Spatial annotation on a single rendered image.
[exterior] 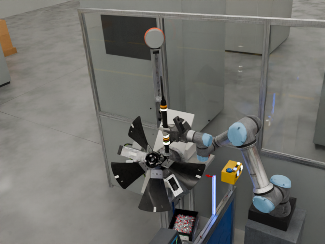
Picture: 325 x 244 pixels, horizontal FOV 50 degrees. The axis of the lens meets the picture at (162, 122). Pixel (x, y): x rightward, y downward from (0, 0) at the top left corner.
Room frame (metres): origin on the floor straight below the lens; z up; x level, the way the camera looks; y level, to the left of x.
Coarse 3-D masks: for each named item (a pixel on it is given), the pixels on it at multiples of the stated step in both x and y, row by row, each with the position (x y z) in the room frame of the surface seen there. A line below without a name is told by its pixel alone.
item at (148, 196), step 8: (152, 184) 1.94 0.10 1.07; (160, 184) 1.95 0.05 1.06; (144, 192) 1.90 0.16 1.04; (152, 192) 1.90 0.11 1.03; (160, 192) 1.91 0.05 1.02; (144, 200) 1.87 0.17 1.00; (152, 200) 1.87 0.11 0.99; (160, 200) 1.87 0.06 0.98; (168, 200) 1.88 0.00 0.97; (144, 208) 1.83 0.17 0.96; (152, 208) 1.83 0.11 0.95; (160, 208) 1.84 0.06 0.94; (168, 208) 1.84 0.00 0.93
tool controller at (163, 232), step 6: (162, 228) 1.37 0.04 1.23; (156, 234) 1.33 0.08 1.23; (162, 234) 1.32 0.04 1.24; (168, 234) 1.30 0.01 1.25; (174, 234) 1.30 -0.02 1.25; (156, 240) 1.28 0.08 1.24; (162, 240) 1.27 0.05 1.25; (168, 240) 1.26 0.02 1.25; (174, 240) 1.28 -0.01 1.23; (180, 240) 1.31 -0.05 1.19
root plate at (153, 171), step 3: (150, 171) 2.00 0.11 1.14; (153, 171) 2.01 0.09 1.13; (156, 171) 2.01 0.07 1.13; (159, 171) 2.02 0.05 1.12; (150, 174) 1.99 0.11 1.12; (153, 174) 1.99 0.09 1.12; (159, 174) 2.01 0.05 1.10; (153, 177) 1.98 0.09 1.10; (156, 177) 1.99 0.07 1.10; (159, 177) 1.99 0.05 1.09
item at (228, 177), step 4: (228, 164) 2.11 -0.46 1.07; (232, 164) 2.10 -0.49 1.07; (240, 164) 2.09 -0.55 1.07; (224, 168) 2.06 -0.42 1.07; (232, 168) 2.05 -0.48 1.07; (236, 168) 2.05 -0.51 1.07; (224, 172) 2.01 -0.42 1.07; (228, 172) 2.01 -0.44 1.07; (232, 172) 2.00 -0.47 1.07; (236, 172) 2.01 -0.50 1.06; (240, 172) 2.09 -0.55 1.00; (224, 176) 2.01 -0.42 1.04; (228, 176) 2.00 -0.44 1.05; (232, 176) 1.98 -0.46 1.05; (224, 180) 2.01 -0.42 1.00; (228, 180) 2.00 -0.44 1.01; (232, 180) 1.98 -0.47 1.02; (236, 180) 2.02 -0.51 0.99
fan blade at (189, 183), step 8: (168, 168) 1.96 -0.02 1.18; (176, 168) 1.95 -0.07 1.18; (184, 168) 1.95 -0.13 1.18; (192, 168) 1.94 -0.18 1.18; (200, 168) 1.93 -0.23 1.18; (176, 176) 1.89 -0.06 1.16; (184, 176) 1.88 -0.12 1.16; (192, 176) 1.88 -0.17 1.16; (184, 184) 1.83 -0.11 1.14; (192, 184) 1.82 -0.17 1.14
